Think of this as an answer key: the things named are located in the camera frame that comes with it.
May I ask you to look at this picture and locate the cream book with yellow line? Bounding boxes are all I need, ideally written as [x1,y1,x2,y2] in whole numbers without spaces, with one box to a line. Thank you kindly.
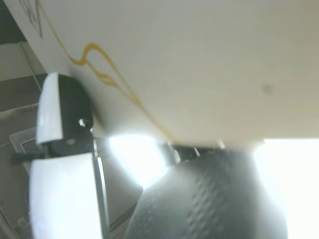
[3,0,319,151]

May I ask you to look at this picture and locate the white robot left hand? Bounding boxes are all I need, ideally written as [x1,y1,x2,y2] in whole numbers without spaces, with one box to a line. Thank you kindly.
[29,72,290,239]

